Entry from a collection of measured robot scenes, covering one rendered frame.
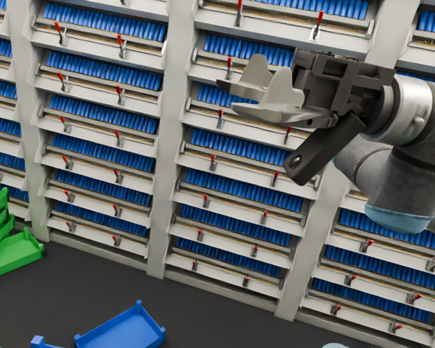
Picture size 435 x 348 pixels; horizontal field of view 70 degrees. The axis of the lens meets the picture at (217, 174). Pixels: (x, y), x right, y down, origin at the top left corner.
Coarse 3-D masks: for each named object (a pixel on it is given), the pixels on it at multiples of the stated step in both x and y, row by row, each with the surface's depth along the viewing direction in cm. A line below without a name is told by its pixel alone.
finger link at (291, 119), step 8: (288, 112) 34; (296, 112) 35; (304, 112) 35; (312, 112) 36; (280, 120) 34; (288, 120) 34; (296, 120) 34; (304, 120) 34; (312, 120) 35; (320, 120) 36
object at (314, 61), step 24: (312, 72) 35; (336, 72) 35; (360, 72) 39; (384, 72) 38; (312, 96) 37; (336, 96) 36; (360, 96) 39; (384, 96) 38; (336, 120) 38; (384, 120) 39
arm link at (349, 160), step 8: (360, 136) 59; (352, 144) 58; (360, 144) 57; (368, 144) 56; (376, 144) 55; (384, 144) 55; (344, 152) 59; (352, 152) 57; (360, 152) 55; (368, 152) 54; (376, 152) 53; (336, 160) 62; (344, 160) 59; (352, 160) 56; (360, 160) 54; (344, 168) 59; (352, 168) 56; (352, 176) 56; (432, 224) 66; (432, 232) 71
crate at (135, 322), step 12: (132, 312) 144; (144, 312) 142; (108, 324) 135; (120, 324) 140; (132, 324) 141; (144, 324) 142; (156, 324) 137; (84, 336) 127; (96, 336) 133; (108, 336) 134; (120, 336) 134; (132, 336) 135; (144, 336) 136; (156, 336) 137
